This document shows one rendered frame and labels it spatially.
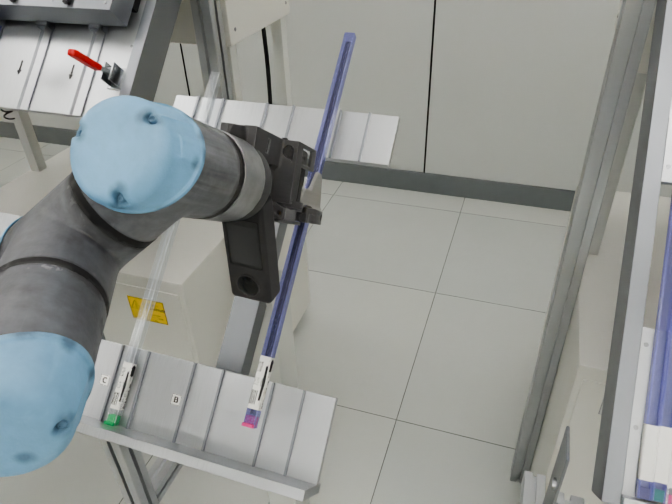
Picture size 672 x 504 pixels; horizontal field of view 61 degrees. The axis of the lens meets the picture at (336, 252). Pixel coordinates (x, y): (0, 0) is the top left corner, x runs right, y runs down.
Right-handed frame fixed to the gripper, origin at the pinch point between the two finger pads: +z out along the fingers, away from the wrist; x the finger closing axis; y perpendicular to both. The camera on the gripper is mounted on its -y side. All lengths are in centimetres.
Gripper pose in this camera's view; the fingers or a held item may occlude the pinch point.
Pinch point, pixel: (303, 218)
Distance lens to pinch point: 69.8
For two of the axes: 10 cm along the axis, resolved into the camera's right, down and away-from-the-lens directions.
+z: 3.0, 0.1, 9.6
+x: -9.4, -1.6, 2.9
